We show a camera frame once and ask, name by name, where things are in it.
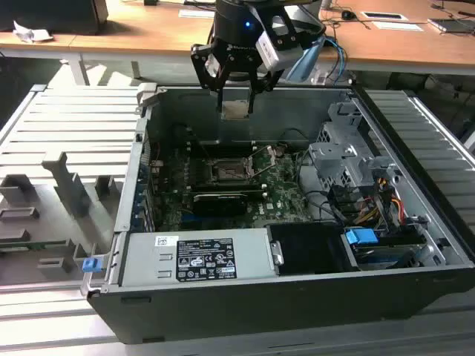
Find white desk grommet cover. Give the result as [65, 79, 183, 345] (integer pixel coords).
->
[177, 9, 216, 19]

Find grey case latch handle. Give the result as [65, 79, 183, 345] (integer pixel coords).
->
[135, 83, 159, 109]

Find green RAM stick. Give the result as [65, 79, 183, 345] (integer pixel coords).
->
[0, 240, 71, 250]

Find wooden desk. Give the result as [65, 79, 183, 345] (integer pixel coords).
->
[0, 0, 327, 88]
[318, 0, 475, 77]

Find hard disk in blue carrier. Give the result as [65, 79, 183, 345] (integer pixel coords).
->
[344, 228, 422, 271]

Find green motherboard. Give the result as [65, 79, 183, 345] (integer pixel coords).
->
[148, 142, 316, 231]

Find blue cable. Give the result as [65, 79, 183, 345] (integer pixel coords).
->
[322, 35, 348, 85]

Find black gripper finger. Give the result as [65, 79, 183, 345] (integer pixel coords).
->
[191, 43, 228, 112]
[247, 72, 278, 114]

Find black camera bracket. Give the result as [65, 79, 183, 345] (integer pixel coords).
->
[259, 7, 298, 51]

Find white paper sheet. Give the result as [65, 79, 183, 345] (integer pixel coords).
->
[372, 21, 428, 32]

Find grey parts rack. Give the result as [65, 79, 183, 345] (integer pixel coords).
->
[0, 150, 125, 286]

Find metal wire locking lever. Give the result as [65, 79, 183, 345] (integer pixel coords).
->
[194, 137, 214, 165]

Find metal drive cage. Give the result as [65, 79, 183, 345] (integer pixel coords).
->
[307, 102, 402, 194]

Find grey power supply unit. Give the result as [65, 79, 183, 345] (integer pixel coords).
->
[120, 228, 279, 286]

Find CPU socket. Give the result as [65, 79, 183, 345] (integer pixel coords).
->
[208, 158, 248, 185]

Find black computer tower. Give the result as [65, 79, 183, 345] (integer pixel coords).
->
[0, 0, 108, 36]

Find grey laptop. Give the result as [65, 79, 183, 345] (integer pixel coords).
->
[427, 16, 475, 35]

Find CPU with silver top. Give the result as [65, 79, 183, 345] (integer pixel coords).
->
[220, 99, 250, 120]

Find white desk grommet frame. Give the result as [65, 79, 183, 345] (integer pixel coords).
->
[361, 10, 409, 22]

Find coloured power wire bundle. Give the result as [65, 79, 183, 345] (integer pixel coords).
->
[354, 177, 406, 227]

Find black open PC case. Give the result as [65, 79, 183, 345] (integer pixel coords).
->
[79, 83, 475, 346]

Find crumpled white paper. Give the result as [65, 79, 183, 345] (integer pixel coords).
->
[13, 20, 53, 44]

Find graphics card with black shroud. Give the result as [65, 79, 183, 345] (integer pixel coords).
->
[192, 191, 248, 218]

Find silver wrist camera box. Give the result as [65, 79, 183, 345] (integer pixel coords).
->
[257, 28, 301, 72]

